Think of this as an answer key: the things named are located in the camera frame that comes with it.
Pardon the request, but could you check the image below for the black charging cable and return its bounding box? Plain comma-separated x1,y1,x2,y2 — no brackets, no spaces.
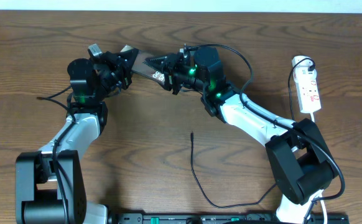
189,57,316,209

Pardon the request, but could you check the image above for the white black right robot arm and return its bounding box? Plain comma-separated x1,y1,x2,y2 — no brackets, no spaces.
143,44,343,223

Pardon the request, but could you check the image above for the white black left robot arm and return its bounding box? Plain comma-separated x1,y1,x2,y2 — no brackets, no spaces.
16,44,139,223

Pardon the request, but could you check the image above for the white USB charger adapter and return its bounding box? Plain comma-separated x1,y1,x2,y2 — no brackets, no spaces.
292,55,316,72

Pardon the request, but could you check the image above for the white power strip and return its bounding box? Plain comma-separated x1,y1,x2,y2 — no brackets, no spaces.
293,66,321,114

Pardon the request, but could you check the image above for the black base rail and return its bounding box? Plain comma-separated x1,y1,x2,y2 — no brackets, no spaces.
109,212,350,224

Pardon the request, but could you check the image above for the white power strip cord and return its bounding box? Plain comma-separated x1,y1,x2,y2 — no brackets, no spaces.
309,112,328,224

